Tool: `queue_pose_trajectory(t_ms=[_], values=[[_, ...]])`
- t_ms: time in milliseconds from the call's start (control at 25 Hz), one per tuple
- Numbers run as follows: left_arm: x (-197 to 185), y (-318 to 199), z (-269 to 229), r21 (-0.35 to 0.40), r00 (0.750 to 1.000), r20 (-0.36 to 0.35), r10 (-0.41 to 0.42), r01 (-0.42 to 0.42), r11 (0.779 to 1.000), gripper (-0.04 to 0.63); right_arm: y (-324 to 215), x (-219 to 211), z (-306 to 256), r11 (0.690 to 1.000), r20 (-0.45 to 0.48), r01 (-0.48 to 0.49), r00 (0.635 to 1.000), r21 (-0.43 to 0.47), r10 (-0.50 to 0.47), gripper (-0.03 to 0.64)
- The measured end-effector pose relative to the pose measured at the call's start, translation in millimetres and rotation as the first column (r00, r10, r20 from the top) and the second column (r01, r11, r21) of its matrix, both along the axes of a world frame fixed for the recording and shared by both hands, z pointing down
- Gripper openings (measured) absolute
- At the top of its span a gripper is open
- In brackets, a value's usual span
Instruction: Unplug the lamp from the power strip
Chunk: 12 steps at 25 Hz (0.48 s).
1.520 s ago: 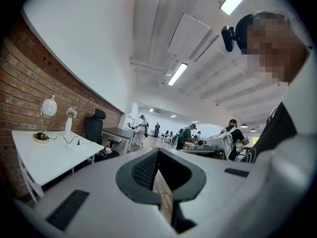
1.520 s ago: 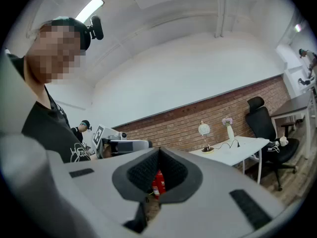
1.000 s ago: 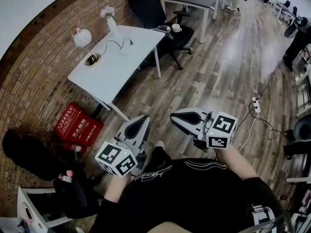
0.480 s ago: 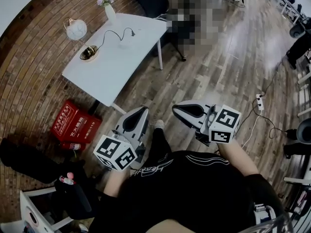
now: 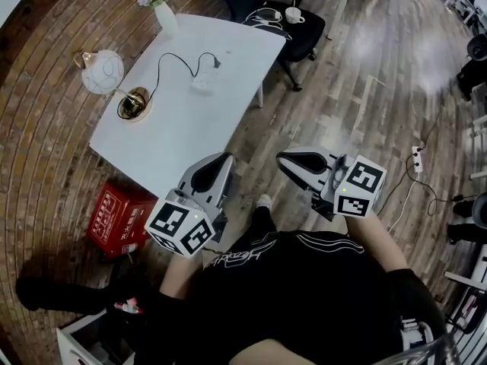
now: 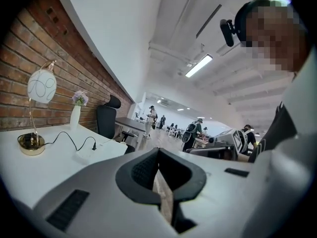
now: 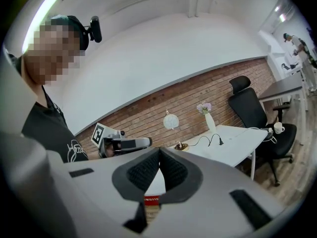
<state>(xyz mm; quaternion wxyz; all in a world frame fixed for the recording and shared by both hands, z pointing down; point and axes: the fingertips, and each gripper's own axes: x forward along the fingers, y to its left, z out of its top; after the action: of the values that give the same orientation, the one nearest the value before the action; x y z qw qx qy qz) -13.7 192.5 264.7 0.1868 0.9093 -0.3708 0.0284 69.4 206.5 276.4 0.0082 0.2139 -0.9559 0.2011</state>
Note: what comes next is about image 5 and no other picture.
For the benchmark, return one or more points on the black chair base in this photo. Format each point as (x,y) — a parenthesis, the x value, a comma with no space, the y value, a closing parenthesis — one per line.
(466,223)

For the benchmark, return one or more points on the black office chair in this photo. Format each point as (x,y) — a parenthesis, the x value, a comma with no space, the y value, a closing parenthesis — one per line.
(300,36)

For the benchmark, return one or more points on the white cup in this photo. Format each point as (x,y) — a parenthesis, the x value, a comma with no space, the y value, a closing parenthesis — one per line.
(293,15)

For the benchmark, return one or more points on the white globe lamp gold base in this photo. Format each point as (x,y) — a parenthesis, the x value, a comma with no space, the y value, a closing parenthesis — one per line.
(102,70)

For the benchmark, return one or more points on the red cardboard box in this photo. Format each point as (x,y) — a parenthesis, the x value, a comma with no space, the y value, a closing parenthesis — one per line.
(118,223)

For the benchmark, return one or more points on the person's black printed shirt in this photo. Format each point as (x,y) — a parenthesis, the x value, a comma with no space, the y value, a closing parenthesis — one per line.
(285,299)

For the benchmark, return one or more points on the pink and red small item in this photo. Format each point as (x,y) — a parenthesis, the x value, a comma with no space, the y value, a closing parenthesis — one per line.
(131,307)

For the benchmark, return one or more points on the white vase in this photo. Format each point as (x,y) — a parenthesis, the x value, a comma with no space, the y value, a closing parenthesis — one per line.
(167,19)

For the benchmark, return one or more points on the person's black trouser leg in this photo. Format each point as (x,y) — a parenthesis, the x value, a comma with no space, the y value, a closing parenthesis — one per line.
(262,223)

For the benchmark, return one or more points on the white desk frame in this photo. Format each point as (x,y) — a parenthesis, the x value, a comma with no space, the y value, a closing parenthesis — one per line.
(342,2)

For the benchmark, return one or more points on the black swivel chair grey back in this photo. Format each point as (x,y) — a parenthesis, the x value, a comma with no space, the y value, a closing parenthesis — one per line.
(473,67)

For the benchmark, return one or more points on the person's left forearm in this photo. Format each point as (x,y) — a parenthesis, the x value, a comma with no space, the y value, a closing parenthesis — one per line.
(182,276)

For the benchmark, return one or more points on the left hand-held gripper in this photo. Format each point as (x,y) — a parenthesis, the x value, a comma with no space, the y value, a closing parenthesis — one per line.
(179,224)

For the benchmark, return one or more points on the long white extension socket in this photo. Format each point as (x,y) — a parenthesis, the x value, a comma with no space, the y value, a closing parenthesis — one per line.
(417,159)

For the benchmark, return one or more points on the white power strip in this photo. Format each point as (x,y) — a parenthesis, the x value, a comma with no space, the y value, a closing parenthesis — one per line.
(203,80)

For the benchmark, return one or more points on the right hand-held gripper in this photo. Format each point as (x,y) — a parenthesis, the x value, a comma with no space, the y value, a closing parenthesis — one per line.
(361,188)

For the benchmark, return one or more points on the person's right forearm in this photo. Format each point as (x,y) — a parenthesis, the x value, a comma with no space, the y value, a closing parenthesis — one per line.
(376,242)

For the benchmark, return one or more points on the clear plastic chair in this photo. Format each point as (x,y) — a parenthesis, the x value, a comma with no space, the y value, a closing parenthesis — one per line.
(430,352)

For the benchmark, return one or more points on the person's white shoe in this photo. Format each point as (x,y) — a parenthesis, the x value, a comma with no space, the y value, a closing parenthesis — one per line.
(263,200)

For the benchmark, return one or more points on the white storage cabinet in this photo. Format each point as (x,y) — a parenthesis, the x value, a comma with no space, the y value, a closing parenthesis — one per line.
(87,340)

